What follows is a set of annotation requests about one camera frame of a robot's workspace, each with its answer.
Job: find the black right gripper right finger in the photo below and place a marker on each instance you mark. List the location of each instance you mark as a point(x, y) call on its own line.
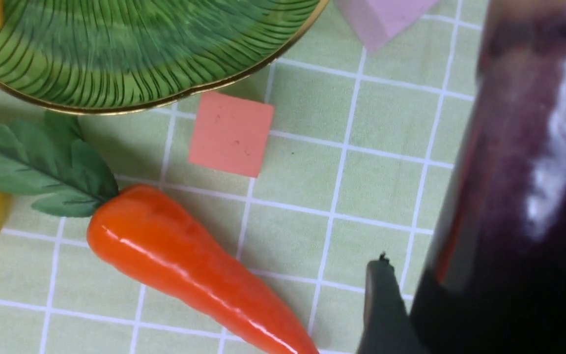
point(519, 319)

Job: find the pink foam cube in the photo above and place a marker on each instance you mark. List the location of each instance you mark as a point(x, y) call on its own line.
point(375, 22)

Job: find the purple eggplant toy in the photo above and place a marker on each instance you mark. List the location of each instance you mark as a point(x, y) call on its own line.
point(501, 234)

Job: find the orange carrot toy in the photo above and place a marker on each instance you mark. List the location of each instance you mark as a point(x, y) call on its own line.
point(143, 233)

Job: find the green leaf glass plate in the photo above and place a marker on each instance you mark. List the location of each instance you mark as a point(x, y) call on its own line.
point(110, 57)

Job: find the salmon foam cube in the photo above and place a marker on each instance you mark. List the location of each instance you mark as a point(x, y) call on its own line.
point(230, 134)

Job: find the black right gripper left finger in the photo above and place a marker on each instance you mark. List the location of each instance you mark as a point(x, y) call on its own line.
point(387, 326)

